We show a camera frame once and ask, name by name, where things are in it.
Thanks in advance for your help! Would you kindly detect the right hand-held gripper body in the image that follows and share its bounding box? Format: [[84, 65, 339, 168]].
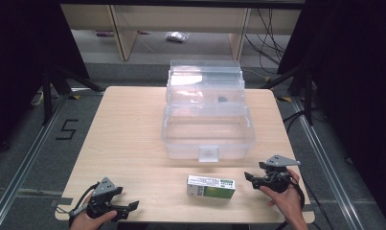
[[258, 154, 302, 194]]

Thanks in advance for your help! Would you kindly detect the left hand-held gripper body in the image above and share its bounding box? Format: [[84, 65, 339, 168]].
[[86, 176, 125, 220]]

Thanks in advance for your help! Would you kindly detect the white and green carton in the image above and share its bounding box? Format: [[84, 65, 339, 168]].
[[186, 174, 237, 200]]

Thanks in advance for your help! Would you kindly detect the clear plastic storage box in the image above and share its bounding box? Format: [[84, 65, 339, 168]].
[[161, 59, 257, 164]]

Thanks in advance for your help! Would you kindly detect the person's right hand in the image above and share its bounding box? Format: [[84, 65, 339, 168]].
[[259, 168, 306, 223]]

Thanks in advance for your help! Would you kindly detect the person's left hand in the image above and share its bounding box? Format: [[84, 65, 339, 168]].
[[68, 193, 119, 230]]

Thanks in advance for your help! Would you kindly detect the black metal stand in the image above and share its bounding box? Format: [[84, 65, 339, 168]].
[[41, 62, 106, 127], [260, 62, 315, 127]]

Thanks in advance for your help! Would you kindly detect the black curtain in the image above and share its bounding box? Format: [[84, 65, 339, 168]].
[[277, 0, 386, 221], [0, 0, 90, 161]]

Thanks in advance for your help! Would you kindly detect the crumpled clear plastic bag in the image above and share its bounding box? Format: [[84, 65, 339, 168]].
[[165, 31, 191, 43]]

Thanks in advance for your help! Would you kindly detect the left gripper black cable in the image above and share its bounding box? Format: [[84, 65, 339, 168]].
[[56, 181, 101, 225]]

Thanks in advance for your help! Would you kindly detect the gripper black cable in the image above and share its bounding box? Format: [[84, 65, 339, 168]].
[[275, 173, 307, 230], [56, 181, 101, 225]]

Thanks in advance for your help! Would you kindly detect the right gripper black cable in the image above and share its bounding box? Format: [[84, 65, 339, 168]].
[[275, 173, 307, 230]]

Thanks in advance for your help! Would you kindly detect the metal floor rail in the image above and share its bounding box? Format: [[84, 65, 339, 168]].
[[0, 93, 70, 230], [291, 96, 362, 230]]

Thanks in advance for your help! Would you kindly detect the bundle of black floor cables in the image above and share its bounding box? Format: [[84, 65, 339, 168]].
[[243, 8, 291, 66]]

